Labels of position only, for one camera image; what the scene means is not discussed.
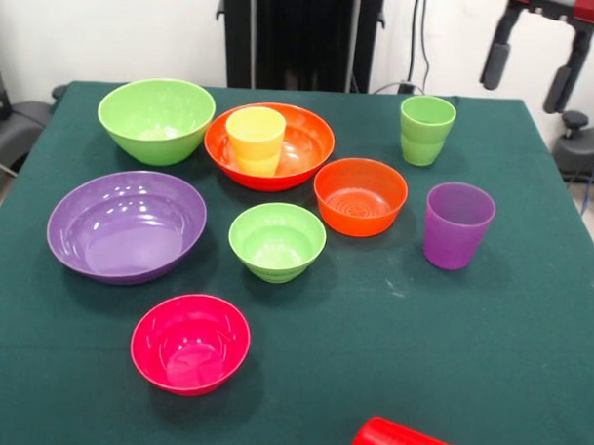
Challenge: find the large purple bowl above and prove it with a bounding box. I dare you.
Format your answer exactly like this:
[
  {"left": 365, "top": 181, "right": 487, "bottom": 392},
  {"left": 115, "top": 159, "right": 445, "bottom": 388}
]
[{"left": 44, "top": 167, "right": 210, "bottom": 290}]

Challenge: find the black hanging cable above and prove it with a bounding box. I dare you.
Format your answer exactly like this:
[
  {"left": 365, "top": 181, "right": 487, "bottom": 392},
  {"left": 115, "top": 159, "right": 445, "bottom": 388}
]
[{"left": 406, "top": 0, "right": 436, "bottom": 92}]

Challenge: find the green cup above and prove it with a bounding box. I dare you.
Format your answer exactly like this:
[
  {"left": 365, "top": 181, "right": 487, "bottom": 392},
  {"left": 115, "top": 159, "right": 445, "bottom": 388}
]
[{"left": 398, "top": 95, "right": 458, "bottom": 169}]

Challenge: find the purple cup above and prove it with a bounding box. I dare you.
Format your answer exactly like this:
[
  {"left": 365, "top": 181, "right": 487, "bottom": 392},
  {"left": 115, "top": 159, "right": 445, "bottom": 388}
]
[{"left": 422, "top": 181, "right": 497, "bottom": 273}]

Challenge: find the black pedestal leg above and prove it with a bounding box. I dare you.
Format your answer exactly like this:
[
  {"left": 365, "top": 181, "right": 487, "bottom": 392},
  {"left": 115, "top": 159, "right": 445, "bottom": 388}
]
[
  {"left": 0, "top": 81, "right": 68, "bottom": 177},
  {"left": 550, "top": 109, "right": 594, "bottom": 184}
]

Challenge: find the red cup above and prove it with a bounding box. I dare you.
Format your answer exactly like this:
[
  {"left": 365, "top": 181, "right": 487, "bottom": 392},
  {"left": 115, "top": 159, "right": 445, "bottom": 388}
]
[{"left": 348, "top": 415, "right": 471, "bottom": 445}]

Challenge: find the yellow cup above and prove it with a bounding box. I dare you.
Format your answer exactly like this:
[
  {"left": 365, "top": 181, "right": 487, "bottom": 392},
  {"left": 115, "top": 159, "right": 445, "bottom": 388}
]
[{"left": 222, "top": 104, "right": 289, "bottom": 180}]

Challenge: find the large orange-red bowl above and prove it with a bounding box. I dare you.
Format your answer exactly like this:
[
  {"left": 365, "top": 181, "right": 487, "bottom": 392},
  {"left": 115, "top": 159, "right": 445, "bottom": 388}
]
[{"left": 202, "top": 100, "right": 338, "bottom": 194}]

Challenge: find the small green bowl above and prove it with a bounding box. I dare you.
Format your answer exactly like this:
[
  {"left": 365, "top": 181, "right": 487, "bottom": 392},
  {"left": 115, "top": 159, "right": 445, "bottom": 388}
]
[{"left": 225, "top": 200, "right": 329, "bottom": 286}]

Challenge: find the large green bowl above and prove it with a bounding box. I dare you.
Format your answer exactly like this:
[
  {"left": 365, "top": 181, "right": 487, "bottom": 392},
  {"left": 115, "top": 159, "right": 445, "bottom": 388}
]
[{"left": 95, "top": 75, "right": 218, "bottom": 170}]

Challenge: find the pink bowl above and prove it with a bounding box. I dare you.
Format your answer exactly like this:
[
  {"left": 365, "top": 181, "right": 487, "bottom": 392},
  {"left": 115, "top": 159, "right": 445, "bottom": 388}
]
[{"left": 128, "top": 291, "right": 254, "bottom": 399}]

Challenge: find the dark green tablecloth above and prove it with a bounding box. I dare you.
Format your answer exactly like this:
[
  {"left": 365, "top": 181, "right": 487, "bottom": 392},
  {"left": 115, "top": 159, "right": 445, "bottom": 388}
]
[{"left": 0, "top": 77, "right": 594, "bottom": 445}]

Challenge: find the small orange bowl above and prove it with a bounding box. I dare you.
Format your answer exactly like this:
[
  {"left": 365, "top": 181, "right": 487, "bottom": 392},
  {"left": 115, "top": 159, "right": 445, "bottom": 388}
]
[{"left": 311, "top": 156, "right": 411, "bottom": 240}]

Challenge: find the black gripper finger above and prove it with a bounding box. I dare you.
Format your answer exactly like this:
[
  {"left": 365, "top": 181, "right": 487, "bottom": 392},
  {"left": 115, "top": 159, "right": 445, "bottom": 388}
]
[
  {"left": 542, "top": 21, "right": 594, "bottom": 117},
  {"left": 478, "top": 2, "right": 524, "bottom": 93}
]

